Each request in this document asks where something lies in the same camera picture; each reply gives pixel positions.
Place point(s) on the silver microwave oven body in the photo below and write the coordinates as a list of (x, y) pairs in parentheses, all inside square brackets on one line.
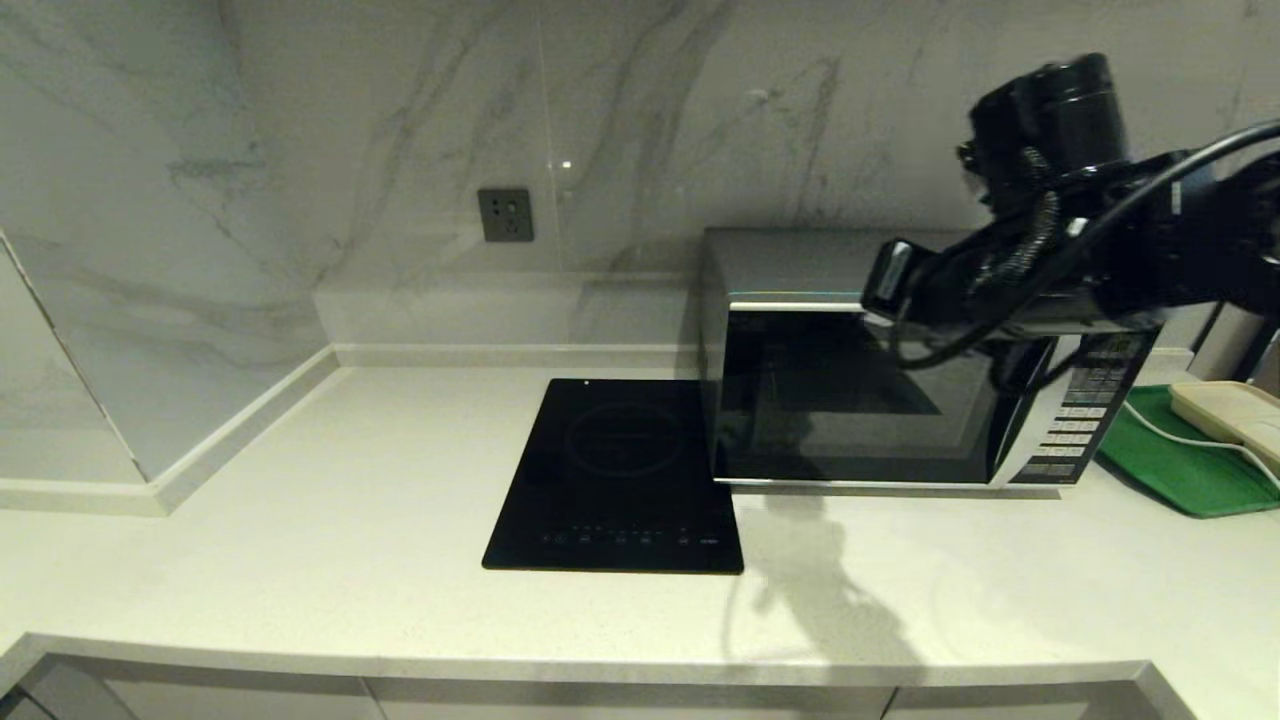
[(790, 262)]

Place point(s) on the grey single wall socket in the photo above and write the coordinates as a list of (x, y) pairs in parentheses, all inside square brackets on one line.
[(505, 215)]

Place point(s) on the beige power strip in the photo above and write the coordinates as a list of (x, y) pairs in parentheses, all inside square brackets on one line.
[(1230, 412)]

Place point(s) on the green plastic tray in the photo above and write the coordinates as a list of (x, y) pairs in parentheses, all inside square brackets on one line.
[(1170, 470)]

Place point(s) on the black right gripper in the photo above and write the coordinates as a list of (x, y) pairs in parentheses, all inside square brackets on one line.
[(1040, 290)]

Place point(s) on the black cylindrical wrist module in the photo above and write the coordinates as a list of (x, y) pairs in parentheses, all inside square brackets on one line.
[(1050, 115)]

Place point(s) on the black induction cooktop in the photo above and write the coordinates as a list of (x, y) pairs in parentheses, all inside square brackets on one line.
[(610, 470)]

